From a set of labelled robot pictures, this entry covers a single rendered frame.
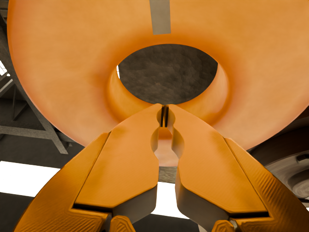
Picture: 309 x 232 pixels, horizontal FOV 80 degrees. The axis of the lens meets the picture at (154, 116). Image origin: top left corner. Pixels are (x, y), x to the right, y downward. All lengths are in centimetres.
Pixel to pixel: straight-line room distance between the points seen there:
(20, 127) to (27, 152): 305
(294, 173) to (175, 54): 36
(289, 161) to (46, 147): 910
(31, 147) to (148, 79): 912
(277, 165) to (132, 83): 40
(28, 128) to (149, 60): 603
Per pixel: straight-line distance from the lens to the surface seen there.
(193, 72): 52
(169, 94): 57
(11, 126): 675
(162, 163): 16
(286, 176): 49
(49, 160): 881
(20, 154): 958
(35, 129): 629
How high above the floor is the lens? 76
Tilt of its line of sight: 47 degrees up
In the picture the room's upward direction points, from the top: 178 degrees counter-clockwise
